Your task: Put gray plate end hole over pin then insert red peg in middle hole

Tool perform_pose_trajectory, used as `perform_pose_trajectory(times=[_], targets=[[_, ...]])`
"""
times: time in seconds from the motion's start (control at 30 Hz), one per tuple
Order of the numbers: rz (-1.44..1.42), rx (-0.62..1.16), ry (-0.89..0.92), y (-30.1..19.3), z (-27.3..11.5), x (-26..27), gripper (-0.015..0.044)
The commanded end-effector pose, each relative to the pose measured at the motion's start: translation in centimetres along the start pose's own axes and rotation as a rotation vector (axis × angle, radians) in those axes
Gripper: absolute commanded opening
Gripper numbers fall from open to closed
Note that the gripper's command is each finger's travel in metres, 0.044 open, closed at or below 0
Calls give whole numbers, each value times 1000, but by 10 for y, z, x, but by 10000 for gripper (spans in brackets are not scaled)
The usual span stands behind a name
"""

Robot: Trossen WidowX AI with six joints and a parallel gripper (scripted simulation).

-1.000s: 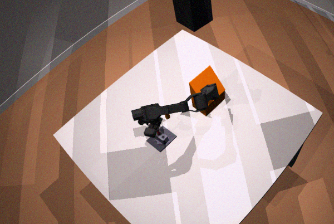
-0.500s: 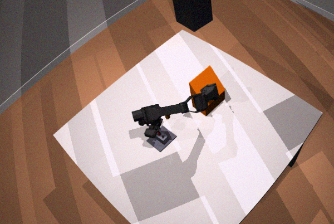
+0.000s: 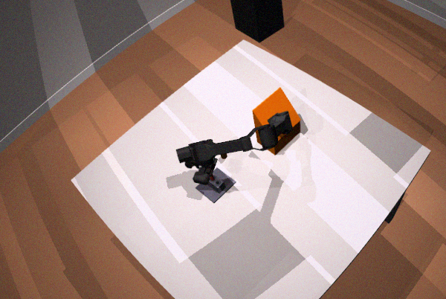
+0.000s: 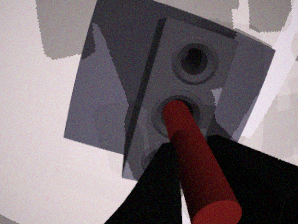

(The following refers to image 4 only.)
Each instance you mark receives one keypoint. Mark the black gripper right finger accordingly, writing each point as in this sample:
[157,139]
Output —
[266,187]

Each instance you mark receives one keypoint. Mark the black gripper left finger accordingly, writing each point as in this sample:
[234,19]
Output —
[156,198]

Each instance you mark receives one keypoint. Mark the red peg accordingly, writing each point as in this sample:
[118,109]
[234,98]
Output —
[207,193]

